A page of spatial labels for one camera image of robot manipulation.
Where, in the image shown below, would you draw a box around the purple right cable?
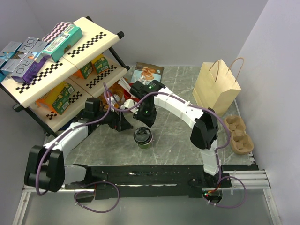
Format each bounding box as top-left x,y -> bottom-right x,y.
110,91 -> 246,209

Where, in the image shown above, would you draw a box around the blue silver box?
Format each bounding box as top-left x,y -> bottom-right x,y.
0,41 -> 22,69

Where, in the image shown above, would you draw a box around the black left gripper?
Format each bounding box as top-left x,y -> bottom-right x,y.
95,105 -> 133,131

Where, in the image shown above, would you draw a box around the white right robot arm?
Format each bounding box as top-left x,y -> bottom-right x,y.
124,81 -> 221,187

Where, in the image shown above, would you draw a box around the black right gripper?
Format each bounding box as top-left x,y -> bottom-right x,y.
133,103 -> 157,128

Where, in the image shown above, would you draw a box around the teal box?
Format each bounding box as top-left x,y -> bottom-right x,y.
42,24 -> 83,62

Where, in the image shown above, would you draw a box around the brown paper bag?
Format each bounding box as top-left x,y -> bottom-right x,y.
193,59 -> 241,117

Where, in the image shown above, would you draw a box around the orange snack bag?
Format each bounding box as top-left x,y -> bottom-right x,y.
109,81 -> 125,104

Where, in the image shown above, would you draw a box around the orange green large box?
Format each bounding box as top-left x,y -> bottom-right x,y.
35,82 -> 75,115

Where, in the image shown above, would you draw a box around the silver purple box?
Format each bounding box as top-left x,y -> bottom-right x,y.
1,37 -> 48,84

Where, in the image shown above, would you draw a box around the blue snack pouch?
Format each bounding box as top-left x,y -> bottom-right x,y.
130,62 -> 164,84

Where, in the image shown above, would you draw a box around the white wrapped straws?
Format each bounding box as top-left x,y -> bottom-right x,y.
118,77 -> 131,92

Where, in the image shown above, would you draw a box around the green paper coffee cup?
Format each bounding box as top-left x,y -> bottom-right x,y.
136,134 -> 153,149

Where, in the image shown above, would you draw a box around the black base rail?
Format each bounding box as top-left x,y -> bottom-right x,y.
65,165 -> 218,200

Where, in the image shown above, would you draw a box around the cream two-tier shelf rack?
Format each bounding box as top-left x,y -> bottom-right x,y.
0,17 -> 129,135

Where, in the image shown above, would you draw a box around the black plastic cup lid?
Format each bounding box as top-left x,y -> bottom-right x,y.
134,127 -> 152,144

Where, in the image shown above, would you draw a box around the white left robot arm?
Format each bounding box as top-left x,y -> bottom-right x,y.
24,97 -> 134,196

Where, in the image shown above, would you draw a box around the brown cardboard cup carrier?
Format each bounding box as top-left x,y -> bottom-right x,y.
224,116 -> 254,155

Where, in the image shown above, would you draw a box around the red cup holder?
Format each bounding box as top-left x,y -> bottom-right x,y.
123,90 -> 139,104

